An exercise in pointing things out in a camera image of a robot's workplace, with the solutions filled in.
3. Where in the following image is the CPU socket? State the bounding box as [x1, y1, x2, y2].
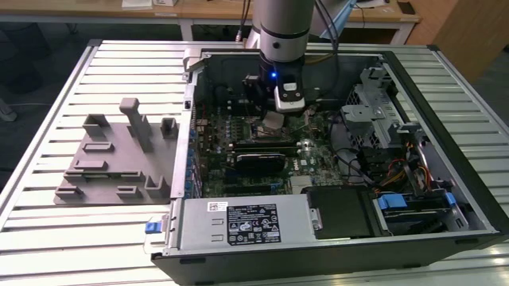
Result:
[248, 116, 289, 142]

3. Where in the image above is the orange yellow wire bundle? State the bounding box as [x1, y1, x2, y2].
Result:
[376, 142, 434, 191]

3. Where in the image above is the grey parts rack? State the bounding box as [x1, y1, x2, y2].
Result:
[53, 97, 180, 206]

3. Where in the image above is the yellow cable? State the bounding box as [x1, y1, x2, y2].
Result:
[304, 53, 332, 66]

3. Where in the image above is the blue disk carrier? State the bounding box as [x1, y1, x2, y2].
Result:
[376, 192, 407, 212]

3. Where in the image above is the wooden cabinet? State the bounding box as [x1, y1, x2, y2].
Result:
[404, 0, 509, 83]

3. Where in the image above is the green motherboard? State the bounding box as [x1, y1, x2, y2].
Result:
[193, 100, 347, 199]

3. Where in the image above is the black plastic shroud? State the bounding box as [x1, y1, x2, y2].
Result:
[305, 185, 383, 240]

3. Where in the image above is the silver chipset heat sink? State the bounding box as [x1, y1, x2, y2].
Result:
[291, 175, 315, 195]

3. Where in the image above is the silver case bracket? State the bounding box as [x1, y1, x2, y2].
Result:
[181, 48, 204, 74]

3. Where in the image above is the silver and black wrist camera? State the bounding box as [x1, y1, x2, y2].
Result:
[272, 72, 307, 114]

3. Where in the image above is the black PC case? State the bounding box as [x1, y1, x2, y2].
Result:
[149, 44, 509, 286]

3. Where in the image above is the black camera cable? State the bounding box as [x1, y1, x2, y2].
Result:
[313, 0, 341, 100]

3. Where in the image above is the silver CPU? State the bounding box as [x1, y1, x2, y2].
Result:
[260, 111, 285, 131]

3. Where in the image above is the silver power supply unit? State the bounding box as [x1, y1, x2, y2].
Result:
[173, 195, 321, 251]

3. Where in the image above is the metal drive cage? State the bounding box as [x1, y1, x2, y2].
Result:
[339, 67, 424, 150]

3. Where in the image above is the black graphics card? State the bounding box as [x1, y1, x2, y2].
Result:
[233, 152, 285, 182]

